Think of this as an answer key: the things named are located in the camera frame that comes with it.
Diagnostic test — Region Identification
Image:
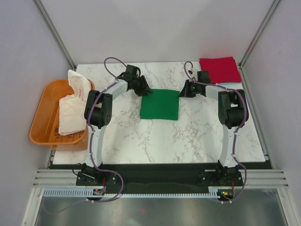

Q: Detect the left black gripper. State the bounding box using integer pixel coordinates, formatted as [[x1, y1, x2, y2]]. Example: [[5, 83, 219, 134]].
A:
[[132, 76, 152, 97]]

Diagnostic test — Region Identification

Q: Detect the green t shirt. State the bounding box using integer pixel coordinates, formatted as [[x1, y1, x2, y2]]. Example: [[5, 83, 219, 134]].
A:
[[140, 89, 179, 121]]

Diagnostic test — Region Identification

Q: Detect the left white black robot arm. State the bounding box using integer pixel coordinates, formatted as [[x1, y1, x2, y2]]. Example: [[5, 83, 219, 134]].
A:
[[81, 65, 152, 185]]

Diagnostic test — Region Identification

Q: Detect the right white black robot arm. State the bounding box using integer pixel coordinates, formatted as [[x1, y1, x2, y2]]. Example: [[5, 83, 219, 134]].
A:
[[179, 69, 249, 186]]

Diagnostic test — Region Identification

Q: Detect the folded light blue t shirt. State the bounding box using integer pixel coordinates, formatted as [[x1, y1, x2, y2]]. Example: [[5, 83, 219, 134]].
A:
[[219, 82, 241, 86]]

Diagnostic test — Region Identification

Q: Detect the folded red t shirt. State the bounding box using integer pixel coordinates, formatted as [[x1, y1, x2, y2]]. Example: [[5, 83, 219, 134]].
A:
[[199, 56, 241, 83]]

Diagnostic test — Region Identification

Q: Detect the white crumpled t shirt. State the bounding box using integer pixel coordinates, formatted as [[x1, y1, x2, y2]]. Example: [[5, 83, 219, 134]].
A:
[[58, 70, 92, 136]]

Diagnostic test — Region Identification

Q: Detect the orange plastic basket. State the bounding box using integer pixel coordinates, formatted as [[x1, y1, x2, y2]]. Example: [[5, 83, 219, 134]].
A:
[[29, 79, 88, 151]]

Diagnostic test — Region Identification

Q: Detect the right aluminium corner post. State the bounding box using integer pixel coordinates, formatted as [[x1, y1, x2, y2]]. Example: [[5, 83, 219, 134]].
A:
[[238, 0, 282, 69]]

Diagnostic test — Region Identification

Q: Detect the aluminium corner post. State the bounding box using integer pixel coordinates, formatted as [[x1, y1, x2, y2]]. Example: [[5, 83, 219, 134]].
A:
[[33, 0, 77, 70], [238, 0, 282, 69]]

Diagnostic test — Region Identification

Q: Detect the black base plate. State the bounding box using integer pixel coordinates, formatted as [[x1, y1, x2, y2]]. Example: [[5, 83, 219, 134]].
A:
[[75, 162, 244, 195]]

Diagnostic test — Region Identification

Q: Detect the aluminium frame rail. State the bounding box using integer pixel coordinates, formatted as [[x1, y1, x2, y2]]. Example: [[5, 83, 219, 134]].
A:
[[33, 169, 288, 188]]

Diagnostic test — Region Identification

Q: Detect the left aluminium corner post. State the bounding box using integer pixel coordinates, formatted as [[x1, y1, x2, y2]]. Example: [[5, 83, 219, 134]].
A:
[[33, 0, 77, 70]]

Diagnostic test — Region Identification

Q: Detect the white slotted cable duct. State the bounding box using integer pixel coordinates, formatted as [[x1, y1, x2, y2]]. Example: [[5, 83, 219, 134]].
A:
[[43, 188, 220, 198]]

